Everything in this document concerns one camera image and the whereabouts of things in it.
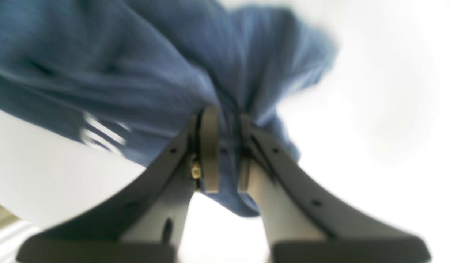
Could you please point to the dark blue T-shirt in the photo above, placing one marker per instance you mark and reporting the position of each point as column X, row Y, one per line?
column 125, row 75

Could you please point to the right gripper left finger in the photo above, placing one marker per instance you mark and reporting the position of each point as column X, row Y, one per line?
column 144, row 222

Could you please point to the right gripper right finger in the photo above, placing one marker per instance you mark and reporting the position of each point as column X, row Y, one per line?
column 304, row 223

